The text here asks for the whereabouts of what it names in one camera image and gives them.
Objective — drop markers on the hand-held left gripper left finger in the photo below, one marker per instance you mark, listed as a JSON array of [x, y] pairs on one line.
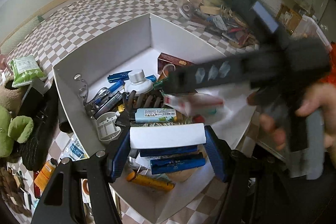
[[119, 158]]

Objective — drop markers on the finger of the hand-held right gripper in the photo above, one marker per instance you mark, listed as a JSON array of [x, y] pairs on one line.
[[210, 75]]

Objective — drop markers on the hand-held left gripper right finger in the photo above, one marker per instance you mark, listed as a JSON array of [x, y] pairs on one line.
[[216, 155]]

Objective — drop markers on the red white carton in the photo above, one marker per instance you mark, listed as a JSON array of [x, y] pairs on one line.
[[194, 103]]

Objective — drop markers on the shiny blue lighter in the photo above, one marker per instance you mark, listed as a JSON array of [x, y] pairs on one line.
[[178, 165]]

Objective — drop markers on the dark blue lighter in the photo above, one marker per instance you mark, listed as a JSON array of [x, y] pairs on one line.
[[168, 151]]

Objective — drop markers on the white green lighter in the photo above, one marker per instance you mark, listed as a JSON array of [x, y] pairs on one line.
[[155, 115]]

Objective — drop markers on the white cardboard box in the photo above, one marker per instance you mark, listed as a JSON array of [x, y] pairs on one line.
[[136, 37]]

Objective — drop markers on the person's right hand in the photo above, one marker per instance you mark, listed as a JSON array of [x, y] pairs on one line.
[[315, 100]]

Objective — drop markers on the white plastic holder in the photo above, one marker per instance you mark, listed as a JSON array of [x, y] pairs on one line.
[[107, 128]]

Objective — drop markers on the red gold box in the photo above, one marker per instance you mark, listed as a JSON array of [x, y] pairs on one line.
[[173, 61]]

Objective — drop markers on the clear storage bin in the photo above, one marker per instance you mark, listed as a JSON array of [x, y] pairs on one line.
[[307, 24]]

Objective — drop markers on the white blue mask packet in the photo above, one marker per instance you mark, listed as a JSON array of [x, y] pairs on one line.
[[76, 150]]

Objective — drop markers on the green clothes pegs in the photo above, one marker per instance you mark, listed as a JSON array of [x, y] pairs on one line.
[[160, 83]]

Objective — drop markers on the clear plastic bin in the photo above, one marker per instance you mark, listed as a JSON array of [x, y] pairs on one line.
[[204, 11]]

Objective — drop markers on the black cylinder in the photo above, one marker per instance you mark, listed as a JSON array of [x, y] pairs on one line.
[[64, 121]]

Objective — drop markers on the orange tube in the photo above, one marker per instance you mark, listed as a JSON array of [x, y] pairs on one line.
[[46, 174]]

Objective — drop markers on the metal hair claw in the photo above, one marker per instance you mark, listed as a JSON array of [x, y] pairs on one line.
[[81, 90]]

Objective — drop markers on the black knit gloves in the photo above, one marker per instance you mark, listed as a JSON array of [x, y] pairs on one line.
[[36, 142]]

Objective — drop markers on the black glossy box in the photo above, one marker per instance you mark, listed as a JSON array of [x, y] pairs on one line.
[[34, 100]]

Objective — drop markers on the green plush toy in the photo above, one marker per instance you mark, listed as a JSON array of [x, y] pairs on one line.
[[15, 129]]

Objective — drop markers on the brown furry headband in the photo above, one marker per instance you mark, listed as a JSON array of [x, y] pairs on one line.
[[13, 197]]

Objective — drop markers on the brown plush toy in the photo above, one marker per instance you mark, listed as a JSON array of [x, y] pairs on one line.
[[10, 92]]

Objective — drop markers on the long quilted bolster pillow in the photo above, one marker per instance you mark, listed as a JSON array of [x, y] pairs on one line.
[[18, 32]]

